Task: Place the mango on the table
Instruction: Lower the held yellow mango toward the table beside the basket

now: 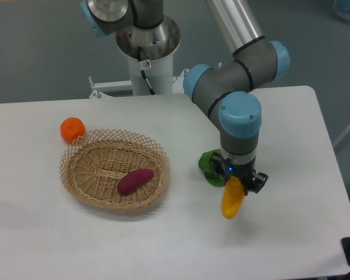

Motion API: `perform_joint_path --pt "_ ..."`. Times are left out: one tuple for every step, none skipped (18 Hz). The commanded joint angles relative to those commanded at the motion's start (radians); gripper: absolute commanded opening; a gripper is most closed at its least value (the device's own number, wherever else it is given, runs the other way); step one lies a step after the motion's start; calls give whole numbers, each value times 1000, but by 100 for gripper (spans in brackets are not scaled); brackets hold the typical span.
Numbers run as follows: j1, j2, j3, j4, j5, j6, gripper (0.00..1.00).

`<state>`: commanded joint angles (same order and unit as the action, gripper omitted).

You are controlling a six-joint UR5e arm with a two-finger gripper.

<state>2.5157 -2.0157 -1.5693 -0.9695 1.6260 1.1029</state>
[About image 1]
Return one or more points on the blue bag in background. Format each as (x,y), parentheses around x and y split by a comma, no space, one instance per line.
(342,9)

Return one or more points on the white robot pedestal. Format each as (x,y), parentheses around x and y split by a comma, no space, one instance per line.
(146,77)

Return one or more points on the purple sweet potato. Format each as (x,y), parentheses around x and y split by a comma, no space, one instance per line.
(133,180)

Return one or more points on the woven wicker basket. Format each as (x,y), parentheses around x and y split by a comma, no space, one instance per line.
(93,164)

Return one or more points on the orange tangerine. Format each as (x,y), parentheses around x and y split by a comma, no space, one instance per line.
(71,128)

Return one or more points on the yellow orange mango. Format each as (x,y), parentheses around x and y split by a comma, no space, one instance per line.
(233,197)

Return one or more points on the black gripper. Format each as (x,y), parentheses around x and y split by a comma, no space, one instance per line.
(223,169)

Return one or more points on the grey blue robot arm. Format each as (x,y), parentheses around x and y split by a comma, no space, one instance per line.
(149,38)

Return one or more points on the green toy vegetable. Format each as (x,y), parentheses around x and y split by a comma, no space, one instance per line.
(204,165)

